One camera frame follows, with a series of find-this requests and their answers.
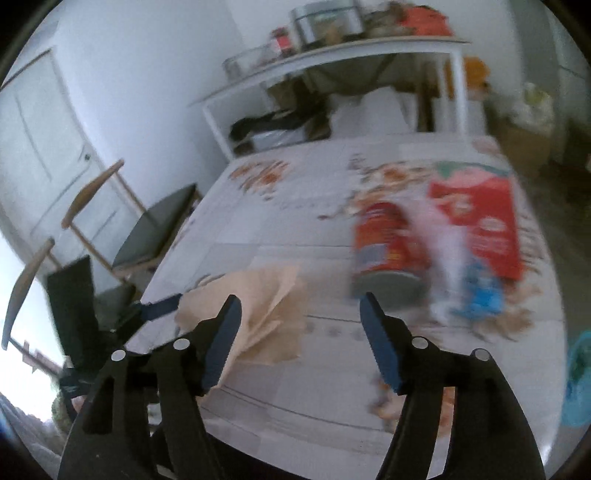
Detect blue white snack wrapper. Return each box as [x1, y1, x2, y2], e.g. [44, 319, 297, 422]
[452, 258, 505, 322]

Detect brown paper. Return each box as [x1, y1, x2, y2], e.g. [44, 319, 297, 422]
[175, 264, 308, 388]

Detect red tin can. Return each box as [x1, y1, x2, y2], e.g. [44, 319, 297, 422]
[352, 202, 431, 310]

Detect red snack bag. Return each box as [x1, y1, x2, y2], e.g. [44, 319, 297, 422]
[429, 161, 523, 281]

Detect blue plastic trash basket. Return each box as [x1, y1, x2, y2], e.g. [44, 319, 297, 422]
[562, 330, 591, 427]

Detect wooden chair dark seat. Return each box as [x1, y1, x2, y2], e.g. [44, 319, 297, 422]
[61, 159, 202, 284]

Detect white door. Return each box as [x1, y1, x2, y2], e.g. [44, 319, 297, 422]
[0, 45, 136, 264]

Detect floral tablecloth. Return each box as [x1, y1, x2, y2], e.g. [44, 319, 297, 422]
[143, 136, 566, 479]

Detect cardboard box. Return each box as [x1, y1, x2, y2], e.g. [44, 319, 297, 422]
[497, 118, 551, 178]

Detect glass container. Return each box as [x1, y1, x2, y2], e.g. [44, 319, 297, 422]
[222, 44, 279, 82]

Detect black clothing under table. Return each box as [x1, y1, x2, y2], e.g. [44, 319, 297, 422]
[228, 109, 332, 142]

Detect white plastic bags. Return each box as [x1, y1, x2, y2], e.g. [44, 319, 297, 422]
[510, 82, 555, 137]

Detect red bottle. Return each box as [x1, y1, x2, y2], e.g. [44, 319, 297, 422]
[271, 27, 296, 58]

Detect orange plastic bag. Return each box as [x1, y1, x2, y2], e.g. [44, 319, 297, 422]
[445, 56, 490, 101]

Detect white side table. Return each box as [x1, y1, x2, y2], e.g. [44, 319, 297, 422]
[197, 36, 469, 161]

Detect red orange cloth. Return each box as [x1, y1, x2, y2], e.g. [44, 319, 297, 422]
[399, 6, 454, 37]

